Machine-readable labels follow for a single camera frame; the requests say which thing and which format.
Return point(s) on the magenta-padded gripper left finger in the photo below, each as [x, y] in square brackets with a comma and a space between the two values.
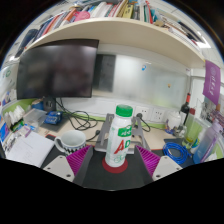
[58, 168]

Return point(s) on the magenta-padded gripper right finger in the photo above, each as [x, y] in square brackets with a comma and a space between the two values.
[165, 166]

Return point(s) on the white green-capped drink bottle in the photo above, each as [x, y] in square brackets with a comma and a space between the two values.
[118, 146]

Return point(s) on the white open notebook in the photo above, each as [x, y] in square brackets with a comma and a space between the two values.
[30, 150]

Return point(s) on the grey metal laptop stand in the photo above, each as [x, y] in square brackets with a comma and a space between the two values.
[141, 141]

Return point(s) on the green-tinted tall glass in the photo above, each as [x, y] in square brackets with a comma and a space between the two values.
[189, 133]

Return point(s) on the white round jar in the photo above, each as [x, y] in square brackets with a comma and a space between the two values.
[174, 120]

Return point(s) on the flat round red coaster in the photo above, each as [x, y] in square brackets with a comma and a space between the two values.
[115, 169]

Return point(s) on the small blue box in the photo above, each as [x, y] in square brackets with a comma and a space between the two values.
[53, 117]

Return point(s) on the black desk mat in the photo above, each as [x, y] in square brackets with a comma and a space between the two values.
[113, 180]

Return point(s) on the clear plastic box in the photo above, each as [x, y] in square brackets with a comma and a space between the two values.
[34, 117]

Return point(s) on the dark wine bottle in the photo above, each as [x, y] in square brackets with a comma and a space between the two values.
[185, 111]

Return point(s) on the group photo poster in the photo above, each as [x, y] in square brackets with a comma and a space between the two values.
[213, 115]

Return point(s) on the purple hanging flag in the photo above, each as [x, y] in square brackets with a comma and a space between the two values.
[212, 81]

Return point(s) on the black computer monitor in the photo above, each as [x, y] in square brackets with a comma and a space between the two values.
[56, 70]

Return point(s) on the rectangular ceiling light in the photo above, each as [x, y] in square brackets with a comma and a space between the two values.
[203, 40]

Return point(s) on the white wall outlet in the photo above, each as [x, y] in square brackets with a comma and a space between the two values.
[158, 115]
[142, 112]

